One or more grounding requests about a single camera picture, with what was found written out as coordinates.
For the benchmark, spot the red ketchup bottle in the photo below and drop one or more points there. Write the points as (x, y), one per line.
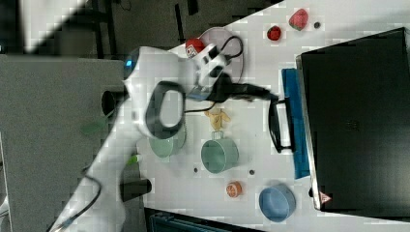
(193, 47)

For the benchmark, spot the orange slice toy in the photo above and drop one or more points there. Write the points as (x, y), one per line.
(233, 189)

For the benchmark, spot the red round fruit toy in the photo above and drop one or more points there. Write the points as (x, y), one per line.
(274, 33)

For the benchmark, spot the green spatula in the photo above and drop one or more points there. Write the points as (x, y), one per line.
(96, 125)

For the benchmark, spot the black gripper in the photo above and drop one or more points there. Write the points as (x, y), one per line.
(225, 89)

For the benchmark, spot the grey round plate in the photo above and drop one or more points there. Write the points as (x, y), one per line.
(229, 44)

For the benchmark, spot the black container lower left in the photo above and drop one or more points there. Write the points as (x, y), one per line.
(134, 189)

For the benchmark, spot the black container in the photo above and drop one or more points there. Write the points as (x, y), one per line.
(112, 100)
(134, 189)

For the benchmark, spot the black toaster oven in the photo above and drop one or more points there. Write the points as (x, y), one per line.
(355, 100)

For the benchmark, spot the red strawberry toy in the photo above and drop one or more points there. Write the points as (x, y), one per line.
(299, 20)

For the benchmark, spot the blue oven door flap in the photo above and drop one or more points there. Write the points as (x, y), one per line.
(294, 115)

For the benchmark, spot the green perforated colander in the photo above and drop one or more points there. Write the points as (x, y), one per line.
(164, 148)

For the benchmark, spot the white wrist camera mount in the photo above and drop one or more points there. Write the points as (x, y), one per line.
(210, 64)

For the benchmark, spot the black container top left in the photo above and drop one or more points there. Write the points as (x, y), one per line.
(112, 100)

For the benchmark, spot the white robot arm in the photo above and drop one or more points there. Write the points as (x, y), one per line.
(159, 82)

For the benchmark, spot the green lime toy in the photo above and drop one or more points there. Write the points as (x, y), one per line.
(134, 159)

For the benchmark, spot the green pot with handle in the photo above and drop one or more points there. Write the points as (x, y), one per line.
(220, 153)

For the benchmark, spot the blue bowl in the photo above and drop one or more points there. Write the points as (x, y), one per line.
(277, 203)

